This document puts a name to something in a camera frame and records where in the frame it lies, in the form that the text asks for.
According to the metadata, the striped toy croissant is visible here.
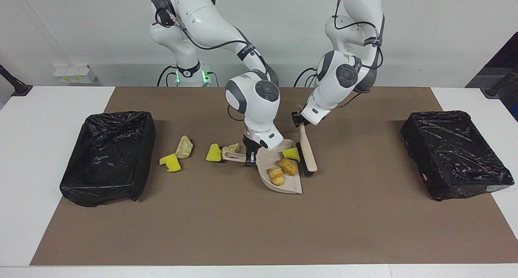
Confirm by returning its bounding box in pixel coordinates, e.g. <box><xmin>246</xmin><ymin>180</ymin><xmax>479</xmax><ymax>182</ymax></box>
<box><xmin>266</xmin><ymin>167</ymin><xmax>285</xmax><ymax>186</ymax></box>

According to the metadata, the brown toy bread roll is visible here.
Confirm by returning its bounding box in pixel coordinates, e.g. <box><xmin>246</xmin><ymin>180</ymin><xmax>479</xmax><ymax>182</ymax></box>
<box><xmin>279</xmin><ymin>157</ymin><xmax>299</xmax><ymax>176</ymax></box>

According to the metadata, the beige hand brush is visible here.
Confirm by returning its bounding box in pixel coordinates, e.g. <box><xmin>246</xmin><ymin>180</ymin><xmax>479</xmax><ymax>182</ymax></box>
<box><xmin>295</xmin><ymin>105</ymin><xmax>318</xmax><ymax>177</ymax></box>

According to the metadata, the beige plastic dustpan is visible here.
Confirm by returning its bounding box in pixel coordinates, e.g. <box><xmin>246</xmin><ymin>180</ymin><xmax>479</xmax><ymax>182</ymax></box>
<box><xmin>222</xmin><ymin>139</ymin><xmax>303</xmax><ymax>195</ymax></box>

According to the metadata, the bin with black trash bag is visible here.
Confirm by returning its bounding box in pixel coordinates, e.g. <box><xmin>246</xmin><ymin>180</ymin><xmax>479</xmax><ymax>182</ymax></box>
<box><xmin>401</xmin><ymin>110</ymin><xmax>515</xmax><ymax>202</ymax></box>
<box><xmin>60</xmin><ymin>111</ymin><xmax>157</xmax><ymax>208</ymax></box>

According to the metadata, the yellow sponge wedge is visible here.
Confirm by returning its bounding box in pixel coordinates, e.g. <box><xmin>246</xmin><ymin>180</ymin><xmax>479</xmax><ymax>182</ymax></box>
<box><xmin>206</xmin><ymin>143</ymin><xmax>222</xmax><ymax>162</ymax></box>

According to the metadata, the large beige foam chunk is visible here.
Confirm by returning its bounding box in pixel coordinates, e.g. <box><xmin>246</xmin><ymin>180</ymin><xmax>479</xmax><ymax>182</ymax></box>
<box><xmin>174</xmin><ymin>135</ymin><xmax>193</xmax><ymax>159</ymax></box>

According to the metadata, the notched yellow sponge piece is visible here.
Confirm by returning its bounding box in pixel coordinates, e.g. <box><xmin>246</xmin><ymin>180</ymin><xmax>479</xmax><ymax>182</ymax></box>
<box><xmin>159</xmin><ymin>154</ymin><xmax>182</xmax><ymax>173</ymax></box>

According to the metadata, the brown table mat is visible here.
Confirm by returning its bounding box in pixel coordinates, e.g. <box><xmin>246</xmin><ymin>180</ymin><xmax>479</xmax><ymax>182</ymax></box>
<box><xmin>30</xmin><ymin>87</ymin><xmax>518</xmax><ymax>266</ymax></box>

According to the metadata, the black clamp stand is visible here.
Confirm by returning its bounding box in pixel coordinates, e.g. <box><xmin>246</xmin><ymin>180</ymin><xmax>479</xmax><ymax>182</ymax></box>
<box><xmin>482</xmin><ymin>66</ymin><xmax>518</xmax><ymax>98</ymax></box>
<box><xmin>0</xmin><ymin>64</ymin><xmax>33</xmax><ymax>97</ymax></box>

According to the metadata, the dark background panel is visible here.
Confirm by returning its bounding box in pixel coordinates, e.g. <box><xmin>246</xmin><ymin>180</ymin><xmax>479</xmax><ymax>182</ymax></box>
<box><xmin>465</xmin><ymin>31</ymin><xmax>518</xmax><ymax>88</ymax></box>

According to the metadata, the black left base cable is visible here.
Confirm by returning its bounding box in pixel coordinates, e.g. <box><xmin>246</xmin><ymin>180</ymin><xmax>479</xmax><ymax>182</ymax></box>
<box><xmin>294</xmin><ymin>67</ymin><xmax>320</xmax><ymax>87</ymax></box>

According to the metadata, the black base cable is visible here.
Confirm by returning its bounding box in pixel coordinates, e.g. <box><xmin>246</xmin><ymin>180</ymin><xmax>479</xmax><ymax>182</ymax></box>
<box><xmin>157</xmin><ymin>65</ymin><xmax>178</xmax><ymax>87</ymax></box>
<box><xmin>294</xmin><ymin>67</ymin><xmax>320</xmax><ymax>87</ymax></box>

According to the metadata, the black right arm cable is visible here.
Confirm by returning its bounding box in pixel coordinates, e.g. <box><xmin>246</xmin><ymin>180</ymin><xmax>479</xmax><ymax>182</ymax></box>
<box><xmin>168</xmin><ymin>9</ymin><xmax>270</xmax><ymax>70</ymax></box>

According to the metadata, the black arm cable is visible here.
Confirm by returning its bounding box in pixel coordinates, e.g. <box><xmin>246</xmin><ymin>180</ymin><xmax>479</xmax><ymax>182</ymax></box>
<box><xmin>333</xmin><ymin>0</ymin><xmax>386</xmax><ymax>108</ymax></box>
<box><xmin>168</xmin><ymin>9</ymin><xmax>270</xmax><ymax>70</ymax></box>

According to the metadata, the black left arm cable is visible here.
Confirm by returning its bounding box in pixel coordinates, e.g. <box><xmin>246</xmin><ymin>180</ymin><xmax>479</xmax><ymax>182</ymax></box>
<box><xmin>333</xmin><ymin>0</ymin><xmax>386</xmax><ymax>108</ymax></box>

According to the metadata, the black right base cable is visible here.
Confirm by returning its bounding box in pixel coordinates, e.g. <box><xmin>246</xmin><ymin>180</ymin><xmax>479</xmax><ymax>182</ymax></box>
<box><xmin>157</xmin><ymin>65</ymin><xmax>178</xmax><ymax>87</ymax></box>

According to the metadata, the white wall power box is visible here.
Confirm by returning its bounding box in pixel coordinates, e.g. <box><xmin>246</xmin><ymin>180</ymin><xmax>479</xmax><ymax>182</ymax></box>
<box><xmin>53</xmin><ymin>65</ymin><xmax>97</xmax><ymax>84</ymax></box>

